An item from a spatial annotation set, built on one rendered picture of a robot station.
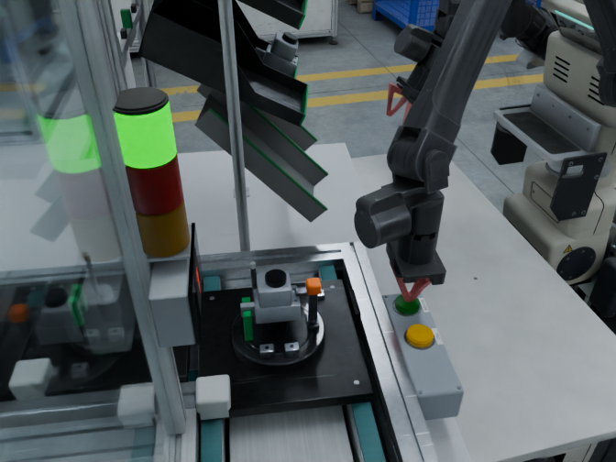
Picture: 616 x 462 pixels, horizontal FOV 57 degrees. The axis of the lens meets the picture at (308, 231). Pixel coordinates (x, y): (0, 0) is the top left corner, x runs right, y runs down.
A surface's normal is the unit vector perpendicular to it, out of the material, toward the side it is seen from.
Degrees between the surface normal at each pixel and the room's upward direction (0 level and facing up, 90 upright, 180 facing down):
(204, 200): 0
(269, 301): 90
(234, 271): 90
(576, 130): 90
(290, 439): 0
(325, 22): 90
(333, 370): 0
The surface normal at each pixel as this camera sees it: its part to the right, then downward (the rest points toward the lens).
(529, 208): -0.14, -0.77
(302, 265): 0.14, 0.59
